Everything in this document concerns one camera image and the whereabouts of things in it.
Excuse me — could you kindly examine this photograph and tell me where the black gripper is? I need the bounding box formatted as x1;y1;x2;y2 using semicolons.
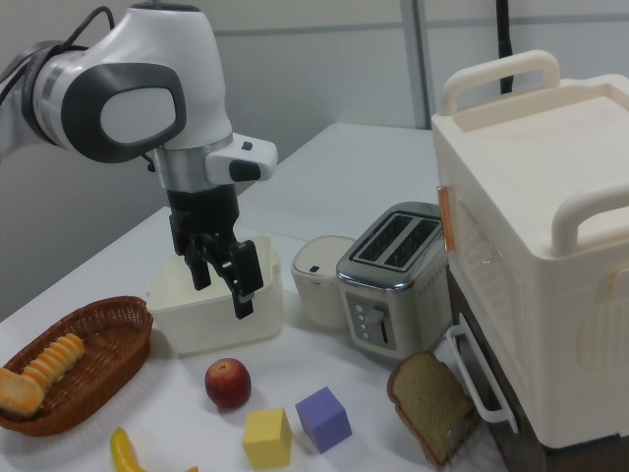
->
165;185;262;322

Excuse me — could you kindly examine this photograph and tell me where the ridged orange bread roll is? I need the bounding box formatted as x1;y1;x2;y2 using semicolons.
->
21;332;86;390

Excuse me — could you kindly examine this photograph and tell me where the toasted bread slice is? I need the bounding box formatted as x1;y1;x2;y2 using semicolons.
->
0;367;46;420

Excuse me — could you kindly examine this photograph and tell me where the white plastic bin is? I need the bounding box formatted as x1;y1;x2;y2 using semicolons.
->
146;234;284;356

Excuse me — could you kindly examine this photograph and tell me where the small white lidded container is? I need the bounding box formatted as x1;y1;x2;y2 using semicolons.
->
290;234;358;331

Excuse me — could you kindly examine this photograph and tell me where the red apple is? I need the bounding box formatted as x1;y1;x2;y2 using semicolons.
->
203;357;253;410

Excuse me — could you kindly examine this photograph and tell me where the brown wicker basket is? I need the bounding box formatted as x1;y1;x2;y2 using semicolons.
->
0;294;155;439

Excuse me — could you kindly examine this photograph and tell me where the yellow cube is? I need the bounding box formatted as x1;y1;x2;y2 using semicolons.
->
241;406;294;470

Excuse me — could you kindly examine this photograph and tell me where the silver cream toaster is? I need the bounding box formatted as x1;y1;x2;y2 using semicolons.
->
335;201;454;363

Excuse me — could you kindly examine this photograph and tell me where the purple cube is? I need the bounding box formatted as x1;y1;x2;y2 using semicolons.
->
294;385;354;455

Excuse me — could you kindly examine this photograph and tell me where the yellow banana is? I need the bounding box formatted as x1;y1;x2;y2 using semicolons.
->
109;426;200;472

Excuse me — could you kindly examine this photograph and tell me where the dark brown drawer unit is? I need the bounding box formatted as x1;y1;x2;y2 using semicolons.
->
444;267;629;472

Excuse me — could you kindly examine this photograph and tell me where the cream plastic cabinet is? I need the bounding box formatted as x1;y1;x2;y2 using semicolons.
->
430;48;629;451

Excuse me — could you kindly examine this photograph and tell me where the black pole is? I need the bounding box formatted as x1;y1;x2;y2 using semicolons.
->
492;0;518;95

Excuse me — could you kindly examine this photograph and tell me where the copper cabinet door handle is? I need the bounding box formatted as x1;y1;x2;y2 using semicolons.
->
435;184;458;253

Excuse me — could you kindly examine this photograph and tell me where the white drawer handle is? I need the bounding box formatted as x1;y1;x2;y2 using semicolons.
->
445;324;520;435

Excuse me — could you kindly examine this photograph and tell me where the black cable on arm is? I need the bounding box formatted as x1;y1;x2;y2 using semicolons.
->
0;8;118;107

